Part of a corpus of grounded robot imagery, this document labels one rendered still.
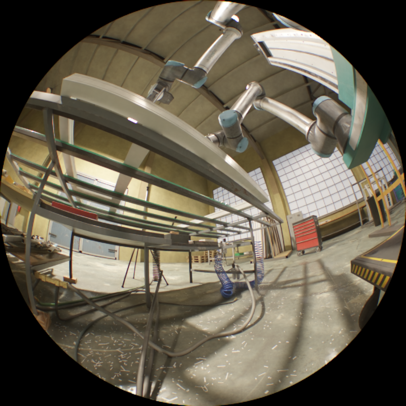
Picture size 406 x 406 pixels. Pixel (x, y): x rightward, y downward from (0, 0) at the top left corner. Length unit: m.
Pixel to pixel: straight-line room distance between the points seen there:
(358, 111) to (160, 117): 0.62
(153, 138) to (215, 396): 0.83
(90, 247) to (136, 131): 6.53
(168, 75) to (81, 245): 6.71
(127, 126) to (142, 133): 0.06
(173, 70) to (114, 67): 8.47
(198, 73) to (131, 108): 0.42
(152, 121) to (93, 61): 9.61
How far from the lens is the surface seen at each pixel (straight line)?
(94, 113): 0.47
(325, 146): 0.77
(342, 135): 0.60
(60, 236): 7.17
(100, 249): 6.73
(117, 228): 0.65
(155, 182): 0.67
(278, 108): 0.96
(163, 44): 8.18
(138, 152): 0.58
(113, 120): 0.45
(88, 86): 0.52
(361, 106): 0.48
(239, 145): 0.66
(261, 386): 0.53
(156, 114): 0.45
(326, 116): 0.68
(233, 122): 0.59
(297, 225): 3.79
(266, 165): 9.07
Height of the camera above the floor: 0.47
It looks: 24 degrees up
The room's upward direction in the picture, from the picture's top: 3 degrees counter-clockwise
